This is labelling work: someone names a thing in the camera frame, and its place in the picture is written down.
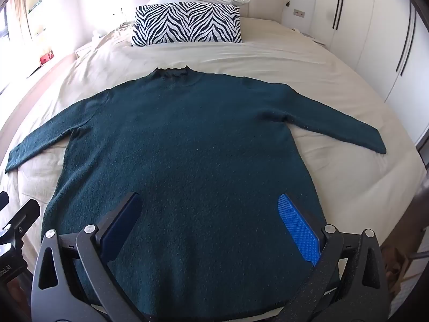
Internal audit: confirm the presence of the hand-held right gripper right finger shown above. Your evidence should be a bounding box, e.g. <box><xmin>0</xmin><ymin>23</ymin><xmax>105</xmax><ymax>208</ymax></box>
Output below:
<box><xmin>272</xmin><ymin>193</ymin><xmax>391</xmax><ymax>322</ymax></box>

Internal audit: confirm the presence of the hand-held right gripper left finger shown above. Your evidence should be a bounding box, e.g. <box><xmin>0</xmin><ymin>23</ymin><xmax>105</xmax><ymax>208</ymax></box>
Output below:
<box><xmin>31</xmin><ymin>192</ymin><xmax>149</xmax><ymax>322</ymax></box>

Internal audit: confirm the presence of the teal knit sweater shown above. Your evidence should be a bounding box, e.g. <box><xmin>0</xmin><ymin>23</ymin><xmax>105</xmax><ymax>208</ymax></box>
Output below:
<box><xmin>5</xmin><ymin>66</ymin><xmax>387</xmax><ymax>322</ymax></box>

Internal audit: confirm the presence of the bed with cream sheet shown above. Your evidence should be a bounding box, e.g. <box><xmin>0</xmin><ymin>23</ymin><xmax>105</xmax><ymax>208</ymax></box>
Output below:
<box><xmin>0</xmin><ymin>17</ymin><xmax>427</xmax><ymax>322</ymax></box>

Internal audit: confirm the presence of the white wardrobe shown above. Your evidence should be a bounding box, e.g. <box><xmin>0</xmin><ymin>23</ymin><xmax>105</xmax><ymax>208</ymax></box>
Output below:
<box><xmin>287</xmin><ymin>0</ymin><xmax>429</xmax><ymax>169</ymax></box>

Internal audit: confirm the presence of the zebra print pillow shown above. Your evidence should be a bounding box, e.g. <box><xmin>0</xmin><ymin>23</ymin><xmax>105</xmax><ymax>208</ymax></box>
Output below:
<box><xmin>131</xmin><ymin>2</ymin><xmax>243</xmax><ymax>47</ymax></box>

